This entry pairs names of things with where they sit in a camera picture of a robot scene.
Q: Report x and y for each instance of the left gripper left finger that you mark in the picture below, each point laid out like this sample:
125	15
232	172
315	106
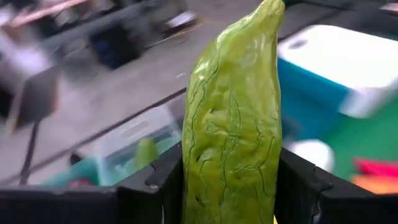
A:
136	205

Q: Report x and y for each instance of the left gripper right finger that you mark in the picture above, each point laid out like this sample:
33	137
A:
311	205

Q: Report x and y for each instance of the white round garlic bulb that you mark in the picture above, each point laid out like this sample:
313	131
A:
311	154

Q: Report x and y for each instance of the dark green cucumber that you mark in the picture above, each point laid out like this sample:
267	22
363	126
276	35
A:
146	154

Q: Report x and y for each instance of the dark red beet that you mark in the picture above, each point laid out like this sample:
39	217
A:
79	183

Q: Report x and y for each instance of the orange carrot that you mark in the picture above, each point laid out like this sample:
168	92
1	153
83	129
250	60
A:
376	184

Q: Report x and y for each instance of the pink red pepper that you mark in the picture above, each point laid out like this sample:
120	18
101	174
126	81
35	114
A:
379	167

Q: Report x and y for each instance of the clear plastic bin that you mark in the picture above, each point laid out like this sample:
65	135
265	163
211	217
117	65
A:
118	155

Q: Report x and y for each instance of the teal green plastic bin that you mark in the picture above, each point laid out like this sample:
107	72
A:
84	171

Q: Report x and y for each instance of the green table mat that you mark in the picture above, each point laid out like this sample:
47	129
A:
367	137

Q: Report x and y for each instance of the blue plastic bin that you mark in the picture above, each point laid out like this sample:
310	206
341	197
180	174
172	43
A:
308	102

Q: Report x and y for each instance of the white plastic bin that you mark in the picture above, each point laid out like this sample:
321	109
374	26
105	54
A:
348	62

